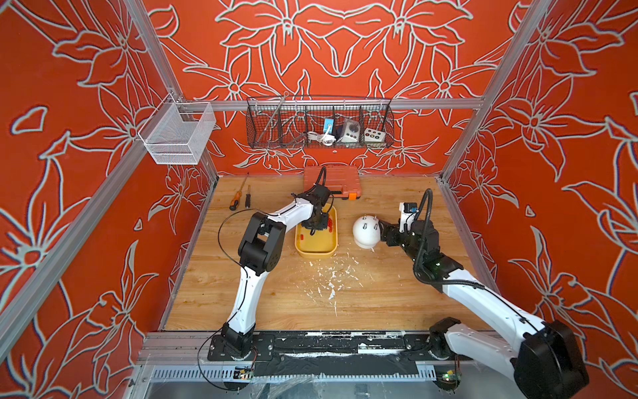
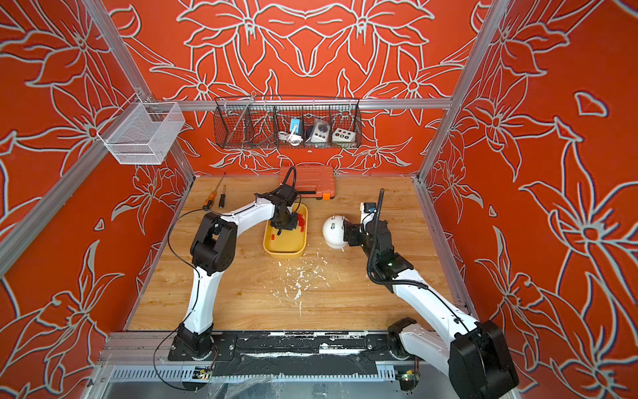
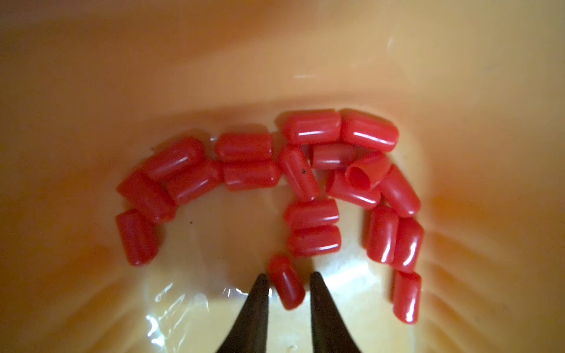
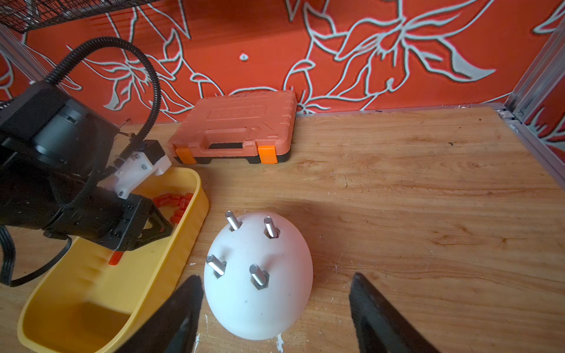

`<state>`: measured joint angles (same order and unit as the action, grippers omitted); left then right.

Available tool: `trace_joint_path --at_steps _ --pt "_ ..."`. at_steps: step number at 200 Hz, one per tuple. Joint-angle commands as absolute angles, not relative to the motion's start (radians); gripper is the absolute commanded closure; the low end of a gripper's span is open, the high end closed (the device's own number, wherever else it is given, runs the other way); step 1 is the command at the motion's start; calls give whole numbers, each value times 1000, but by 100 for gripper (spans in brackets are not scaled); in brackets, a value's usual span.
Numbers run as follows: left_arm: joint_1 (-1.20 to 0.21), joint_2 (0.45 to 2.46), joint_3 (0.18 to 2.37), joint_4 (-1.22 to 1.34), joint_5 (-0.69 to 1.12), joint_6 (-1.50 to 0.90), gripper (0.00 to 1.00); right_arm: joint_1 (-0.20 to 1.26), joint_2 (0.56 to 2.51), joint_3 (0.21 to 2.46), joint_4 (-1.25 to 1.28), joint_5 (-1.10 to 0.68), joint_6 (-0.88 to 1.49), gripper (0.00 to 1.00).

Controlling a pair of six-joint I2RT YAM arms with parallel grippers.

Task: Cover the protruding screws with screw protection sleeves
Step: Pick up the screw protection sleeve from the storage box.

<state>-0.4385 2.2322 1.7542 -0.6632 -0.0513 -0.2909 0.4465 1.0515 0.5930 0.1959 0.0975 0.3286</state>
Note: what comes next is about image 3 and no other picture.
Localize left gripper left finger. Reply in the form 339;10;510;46
217;274;269;353

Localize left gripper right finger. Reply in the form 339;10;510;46
310;272;360;353

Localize red sleeves pile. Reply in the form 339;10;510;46
116;110;425;324

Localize red screw protection sleeve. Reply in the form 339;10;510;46
267;254;305;310

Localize yellow plastic tray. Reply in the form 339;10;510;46
1;1;564;352

